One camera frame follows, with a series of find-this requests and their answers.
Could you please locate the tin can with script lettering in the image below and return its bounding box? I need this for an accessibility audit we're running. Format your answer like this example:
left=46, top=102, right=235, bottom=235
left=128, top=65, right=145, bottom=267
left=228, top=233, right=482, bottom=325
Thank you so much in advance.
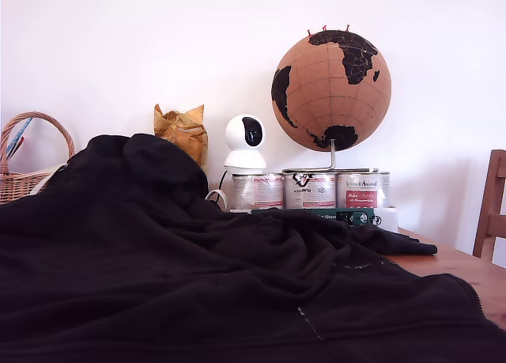
left=334, top=171, right=391, bottom=210

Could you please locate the metal globe stand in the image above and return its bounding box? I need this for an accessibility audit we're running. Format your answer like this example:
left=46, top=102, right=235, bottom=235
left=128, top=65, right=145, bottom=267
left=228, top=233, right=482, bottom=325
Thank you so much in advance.
left=281, top=138, right=380, bottom=174

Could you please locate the red pen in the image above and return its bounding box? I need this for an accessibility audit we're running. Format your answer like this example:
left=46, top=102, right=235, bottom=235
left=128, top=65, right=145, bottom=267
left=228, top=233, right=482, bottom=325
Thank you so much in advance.
left=6, top=137, right=25, bottom=161

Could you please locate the white container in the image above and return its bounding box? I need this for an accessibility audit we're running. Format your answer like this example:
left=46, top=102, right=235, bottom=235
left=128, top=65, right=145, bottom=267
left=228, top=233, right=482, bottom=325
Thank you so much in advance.
left=373, top=206, right=398, bottom=233

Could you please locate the white dome security camera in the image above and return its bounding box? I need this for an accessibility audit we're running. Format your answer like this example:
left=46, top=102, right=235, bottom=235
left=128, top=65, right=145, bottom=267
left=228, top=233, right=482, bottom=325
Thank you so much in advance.
left=223, top=114, right=268, bottom=171

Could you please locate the tin can with black scribble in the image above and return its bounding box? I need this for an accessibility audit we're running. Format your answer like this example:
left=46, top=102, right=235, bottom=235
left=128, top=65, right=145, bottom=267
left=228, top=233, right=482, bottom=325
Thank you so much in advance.
left=283, top=172, right=337, bottom=210

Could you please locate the wicker basket with handle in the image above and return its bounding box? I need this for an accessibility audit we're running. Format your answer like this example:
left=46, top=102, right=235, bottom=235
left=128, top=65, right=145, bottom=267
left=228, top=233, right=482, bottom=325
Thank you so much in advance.
left=0, top=111, right=76, bottom=206

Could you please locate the dark green box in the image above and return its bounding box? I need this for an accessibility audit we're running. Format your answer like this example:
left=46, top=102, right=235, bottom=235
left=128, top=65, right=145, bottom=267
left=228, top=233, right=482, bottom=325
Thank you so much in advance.
left=251, top=207, right=376, bottom=229

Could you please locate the white cable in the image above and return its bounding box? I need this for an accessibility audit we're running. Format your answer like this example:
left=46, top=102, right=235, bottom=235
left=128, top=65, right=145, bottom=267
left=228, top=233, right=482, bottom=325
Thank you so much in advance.
left=204, top=189, right=228, bottom=212

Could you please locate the wooden chair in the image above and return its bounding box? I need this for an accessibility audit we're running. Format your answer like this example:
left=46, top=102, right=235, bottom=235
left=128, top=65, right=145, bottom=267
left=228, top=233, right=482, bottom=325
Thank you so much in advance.
left=471, top=149, right=506, bottom=264

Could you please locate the tin can with red label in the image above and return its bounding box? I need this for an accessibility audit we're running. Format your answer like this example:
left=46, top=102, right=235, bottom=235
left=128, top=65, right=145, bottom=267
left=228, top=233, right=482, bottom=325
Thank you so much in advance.
left=229, top=172, right=285, bottom=211

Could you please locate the cork globe with black continents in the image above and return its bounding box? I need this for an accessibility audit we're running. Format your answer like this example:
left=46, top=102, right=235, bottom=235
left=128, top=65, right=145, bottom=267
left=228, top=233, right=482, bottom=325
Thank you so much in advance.
left=270, top=29, right=392, bottom=153

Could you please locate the crumpled yellow paper bag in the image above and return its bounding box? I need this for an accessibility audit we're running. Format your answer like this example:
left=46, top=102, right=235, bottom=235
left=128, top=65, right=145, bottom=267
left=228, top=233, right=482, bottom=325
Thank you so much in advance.
left=153, top=104, right=209, bottom=169

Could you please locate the black fleece blanket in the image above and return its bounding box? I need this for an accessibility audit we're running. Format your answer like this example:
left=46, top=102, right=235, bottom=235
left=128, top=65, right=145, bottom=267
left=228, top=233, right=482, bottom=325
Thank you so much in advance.
left=0, top=132, right=506, bottom=363

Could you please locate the blue pen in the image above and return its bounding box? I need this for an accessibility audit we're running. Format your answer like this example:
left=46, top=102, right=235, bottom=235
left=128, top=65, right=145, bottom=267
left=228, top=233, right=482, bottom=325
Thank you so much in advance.
left=3, top=117, right=33, bottom=157

